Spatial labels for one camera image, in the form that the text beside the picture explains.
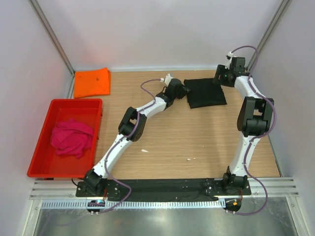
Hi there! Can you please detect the left aluminium corner post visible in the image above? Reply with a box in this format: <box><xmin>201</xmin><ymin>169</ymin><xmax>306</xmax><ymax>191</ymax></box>
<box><xmin>29</xmin><ymin>0</ymin><xmax>75</xmax><ymax>76</ymax></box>

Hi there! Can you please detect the black t shirt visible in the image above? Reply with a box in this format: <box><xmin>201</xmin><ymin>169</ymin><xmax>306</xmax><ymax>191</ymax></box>
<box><xmin>184</xmin><ymin>78</ymin><xmax>227</xmax><ymax>109</ymax></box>

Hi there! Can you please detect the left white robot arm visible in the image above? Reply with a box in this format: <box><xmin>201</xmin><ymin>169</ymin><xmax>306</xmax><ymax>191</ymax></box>
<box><xmin>81</xmin><ymin>74</ymin><xmax>190</xmax><ymax>197</ymax></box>

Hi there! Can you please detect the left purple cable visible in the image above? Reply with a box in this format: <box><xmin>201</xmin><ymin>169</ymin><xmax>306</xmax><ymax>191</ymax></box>
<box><xmin>49</xmin><ymin>78</ymin><xmax>168</xmax><ymax>227</ymax></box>

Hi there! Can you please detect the red plastic bin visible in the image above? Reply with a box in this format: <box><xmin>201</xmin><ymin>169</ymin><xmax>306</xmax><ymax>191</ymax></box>
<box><xmin>27</xmin><ymin>98</ymin><xmax>102</xmax><ymax>178</ymax></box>

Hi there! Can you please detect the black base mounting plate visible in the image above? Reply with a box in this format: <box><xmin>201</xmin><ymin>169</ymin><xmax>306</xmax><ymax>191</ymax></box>
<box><xmin>76</xmin><ymin>178</ymin><xmax>252</xmax><ymax>199</ymax></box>

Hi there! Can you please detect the folded orange t shirt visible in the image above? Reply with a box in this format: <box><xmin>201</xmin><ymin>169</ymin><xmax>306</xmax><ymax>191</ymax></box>
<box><xmin>73</xmin><ymin>68</ymin><xmax>111</xmax><ymax>98</ymax></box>

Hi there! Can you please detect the aluminium rail profile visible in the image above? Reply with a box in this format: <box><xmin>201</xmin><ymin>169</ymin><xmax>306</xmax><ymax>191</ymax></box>
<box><xmin>29</xmin><ymin>177</ymin><xmax>299</xmax><ymax>200</ymax></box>

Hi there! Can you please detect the crumpled pink t shirt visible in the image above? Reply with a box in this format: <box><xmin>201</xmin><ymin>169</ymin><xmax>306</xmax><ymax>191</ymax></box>
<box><xmin>50</xmin><ymin>119</ymin><xmax>95</xmax><ymax>159</ymax></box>

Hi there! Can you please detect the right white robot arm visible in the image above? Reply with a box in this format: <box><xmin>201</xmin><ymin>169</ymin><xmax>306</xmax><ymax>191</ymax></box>
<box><xmin>212</xmin><ymin>53</ymin><xmax>274</xmax><ymax>195</ymax></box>

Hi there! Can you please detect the aluminium corner post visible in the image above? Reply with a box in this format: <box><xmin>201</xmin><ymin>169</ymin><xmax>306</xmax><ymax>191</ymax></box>
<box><xmin>29</xmin><ymin>0</ymin><xmax>75</xmax><ymax>76</ymax></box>
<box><xmin>246</xmin><ymin>0</ymin><xmax>293</xmax><ymax>71</ymax></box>

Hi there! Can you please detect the slotted white cable duct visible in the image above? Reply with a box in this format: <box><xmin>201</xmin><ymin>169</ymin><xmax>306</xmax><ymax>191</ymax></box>
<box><xmin>41</xmin><ymin>199</ymin><xmax>225</xmax><ymax>210</ymax></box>

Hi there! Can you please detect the right aluminium corner post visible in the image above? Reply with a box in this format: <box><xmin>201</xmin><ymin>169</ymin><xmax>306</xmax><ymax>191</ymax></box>
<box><xmin>246</xmin><ymin>0</ymin><xmax>293</xmax><ymax>71</ymax></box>

